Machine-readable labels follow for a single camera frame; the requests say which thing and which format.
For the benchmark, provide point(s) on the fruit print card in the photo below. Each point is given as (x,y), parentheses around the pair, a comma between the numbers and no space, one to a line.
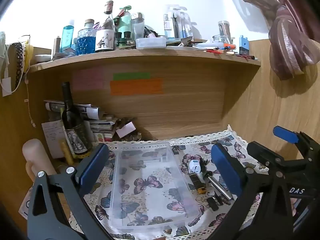
(100,137)

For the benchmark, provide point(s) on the blue liquid bottle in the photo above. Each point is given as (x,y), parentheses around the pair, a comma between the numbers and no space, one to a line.
(67,36)

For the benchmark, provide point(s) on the mauve curtain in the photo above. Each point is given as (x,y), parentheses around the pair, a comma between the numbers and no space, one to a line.
(287,42)

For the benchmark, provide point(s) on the dark tube with amber end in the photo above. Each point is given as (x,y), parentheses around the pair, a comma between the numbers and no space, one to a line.
(197,182)

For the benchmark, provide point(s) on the white paper tag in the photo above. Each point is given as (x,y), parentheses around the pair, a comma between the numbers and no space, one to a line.
(6,87)

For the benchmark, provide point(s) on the green pump bottle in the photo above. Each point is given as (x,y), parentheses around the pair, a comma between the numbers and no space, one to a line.
(124,22)

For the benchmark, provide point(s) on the pink sticky note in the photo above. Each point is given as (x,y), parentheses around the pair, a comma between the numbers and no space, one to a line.
(87,78)

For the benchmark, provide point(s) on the yellow lip balm tube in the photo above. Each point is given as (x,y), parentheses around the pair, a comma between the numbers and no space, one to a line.
(67,155)

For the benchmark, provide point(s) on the small black object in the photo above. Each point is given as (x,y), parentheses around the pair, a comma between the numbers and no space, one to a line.
(212,203)

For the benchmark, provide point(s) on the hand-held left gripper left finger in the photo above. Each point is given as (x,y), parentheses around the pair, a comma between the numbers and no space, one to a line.
(92,165)

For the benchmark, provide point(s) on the white dish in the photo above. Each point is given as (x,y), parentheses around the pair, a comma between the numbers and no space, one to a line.
(42,58)

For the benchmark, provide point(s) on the wooden shelf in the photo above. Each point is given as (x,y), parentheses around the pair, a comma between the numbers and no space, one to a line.
(150,57)

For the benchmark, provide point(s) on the clear bottle with illustrated label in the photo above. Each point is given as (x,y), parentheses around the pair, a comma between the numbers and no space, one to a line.
(105,41)

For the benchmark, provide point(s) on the grey tube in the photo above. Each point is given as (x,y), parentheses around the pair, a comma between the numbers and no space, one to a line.
(57,46)

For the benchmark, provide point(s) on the dark green small container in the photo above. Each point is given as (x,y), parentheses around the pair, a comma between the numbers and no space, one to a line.
(125,40)

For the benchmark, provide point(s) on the clear bottle with silver cap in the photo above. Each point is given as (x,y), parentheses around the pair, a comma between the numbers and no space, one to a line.
(137,27)

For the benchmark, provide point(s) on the pile of small metal caps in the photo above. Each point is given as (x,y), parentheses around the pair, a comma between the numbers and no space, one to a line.
(132,138)

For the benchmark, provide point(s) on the yellow hanging object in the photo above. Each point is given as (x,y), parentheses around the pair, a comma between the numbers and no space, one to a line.
(29,52)

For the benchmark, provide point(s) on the handwritten white note paper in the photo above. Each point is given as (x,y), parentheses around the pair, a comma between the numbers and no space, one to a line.
(51,135)

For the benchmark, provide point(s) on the dark wine bottle elephant label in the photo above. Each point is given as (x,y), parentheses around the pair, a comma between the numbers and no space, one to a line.
(72,120)

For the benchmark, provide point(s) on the black patterned lace ribbon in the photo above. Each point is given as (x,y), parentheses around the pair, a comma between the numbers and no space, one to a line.
(18,67)

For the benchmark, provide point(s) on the pale pink sticky pad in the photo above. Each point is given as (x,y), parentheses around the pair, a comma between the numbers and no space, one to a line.
(126,130)

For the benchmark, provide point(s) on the white cloth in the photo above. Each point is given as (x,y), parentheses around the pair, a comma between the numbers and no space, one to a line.
(3,45)

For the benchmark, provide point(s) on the shiny metal bar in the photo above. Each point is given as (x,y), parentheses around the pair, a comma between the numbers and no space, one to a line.
(218,186)

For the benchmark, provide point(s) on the white plug adapter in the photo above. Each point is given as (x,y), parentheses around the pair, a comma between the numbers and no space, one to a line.
(194,166)

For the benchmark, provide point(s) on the clear plastic container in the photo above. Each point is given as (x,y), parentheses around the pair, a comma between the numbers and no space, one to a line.
(150,200)

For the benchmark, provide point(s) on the clear lidded plastic box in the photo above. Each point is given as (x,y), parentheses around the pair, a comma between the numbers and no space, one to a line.
(151,43)

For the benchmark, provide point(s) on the orange sticky note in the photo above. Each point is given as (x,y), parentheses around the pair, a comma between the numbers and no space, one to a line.
(136,87)

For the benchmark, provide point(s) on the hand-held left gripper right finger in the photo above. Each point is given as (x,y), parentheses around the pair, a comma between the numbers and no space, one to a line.
(226,170)

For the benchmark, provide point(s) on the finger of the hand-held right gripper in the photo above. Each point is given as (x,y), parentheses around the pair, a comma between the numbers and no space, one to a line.
(262,152)
(285,133)

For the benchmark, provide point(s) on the toothbrush package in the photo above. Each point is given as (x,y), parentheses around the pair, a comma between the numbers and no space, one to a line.
(175,22)

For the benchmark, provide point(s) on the stack of papers and booklets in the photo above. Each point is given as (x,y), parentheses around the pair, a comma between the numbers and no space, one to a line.
(100,125)

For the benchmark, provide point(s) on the glass bottle with blue beads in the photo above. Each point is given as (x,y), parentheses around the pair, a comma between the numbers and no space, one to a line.
(86,42)

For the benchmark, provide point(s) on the butterfly print tablecloth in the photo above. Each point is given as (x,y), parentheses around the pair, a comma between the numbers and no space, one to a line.
(200,146)

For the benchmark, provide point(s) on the green sticky note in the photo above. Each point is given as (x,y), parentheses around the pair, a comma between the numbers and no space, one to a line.
(131,76)

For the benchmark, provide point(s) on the cream white bottle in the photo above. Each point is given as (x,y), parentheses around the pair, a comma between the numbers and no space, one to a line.
(35,152)

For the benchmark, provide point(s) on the small blue box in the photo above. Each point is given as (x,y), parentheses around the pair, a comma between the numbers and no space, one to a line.
(243,45)

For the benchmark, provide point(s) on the pile of pens and papers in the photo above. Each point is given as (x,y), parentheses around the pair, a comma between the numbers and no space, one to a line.
(215,47)

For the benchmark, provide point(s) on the glass jar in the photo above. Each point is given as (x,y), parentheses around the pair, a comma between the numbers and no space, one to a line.
(225,30)

